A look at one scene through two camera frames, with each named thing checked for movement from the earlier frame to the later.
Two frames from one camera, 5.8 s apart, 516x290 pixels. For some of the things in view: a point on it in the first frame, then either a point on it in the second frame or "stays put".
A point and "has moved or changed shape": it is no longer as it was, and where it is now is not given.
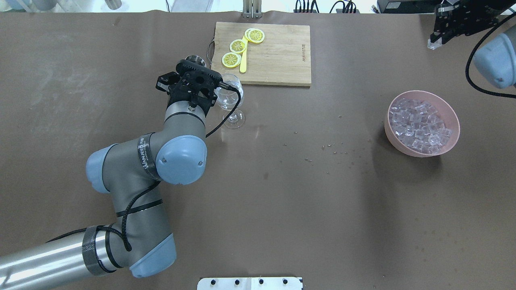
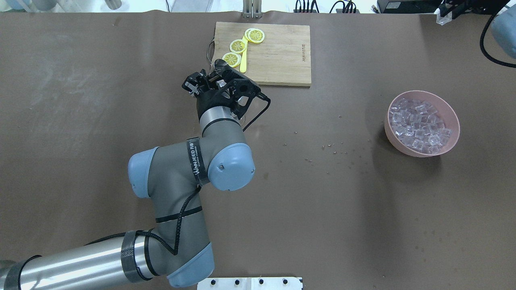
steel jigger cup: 197,59 has moved or changed shape
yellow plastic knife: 243,66 stays put
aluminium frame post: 252,9 stays put
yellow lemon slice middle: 238,45 stays put
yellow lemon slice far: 255,35 stays put
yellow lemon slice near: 231,59 stays put
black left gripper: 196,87 to 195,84
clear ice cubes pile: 418,123 stays put
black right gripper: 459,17 to 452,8
